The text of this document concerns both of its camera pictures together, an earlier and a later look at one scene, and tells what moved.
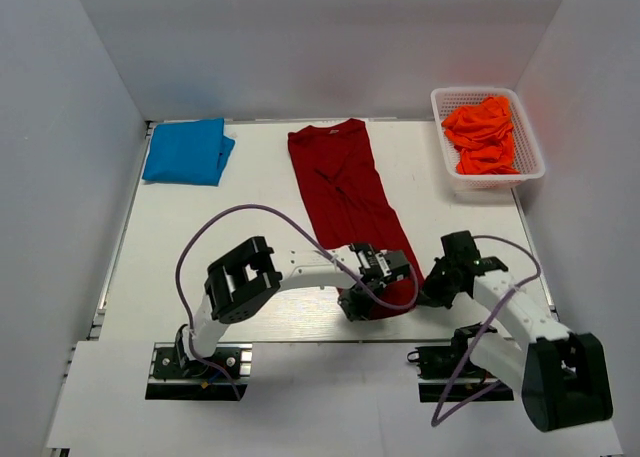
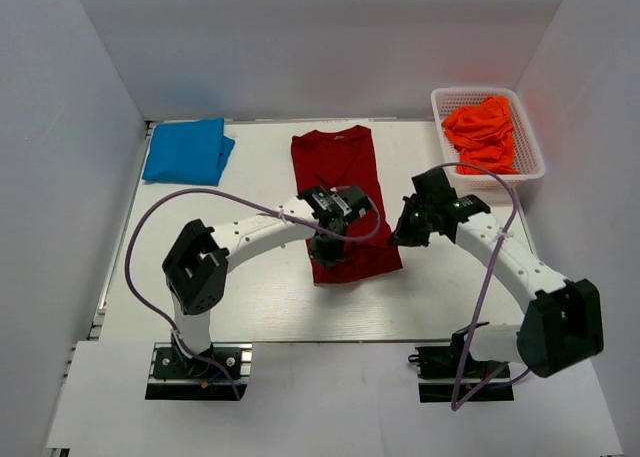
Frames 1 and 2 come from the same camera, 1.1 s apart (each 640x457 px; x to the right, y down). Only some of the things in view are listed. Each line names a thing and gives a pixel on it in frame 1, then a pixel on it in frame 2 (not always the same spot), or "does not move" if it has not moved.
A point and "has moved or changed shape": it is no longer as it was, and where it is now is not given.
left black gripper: x=352 y=309 → x=326 y=257
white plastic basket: x=527 y=157 does not move
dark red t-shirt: x=348 y=201 has moved or changed shape
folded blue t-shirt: x=188 y=152 does not move
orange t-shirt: x=483 y=137 does not move
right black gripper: x=430 y=296 → x=403 y=235
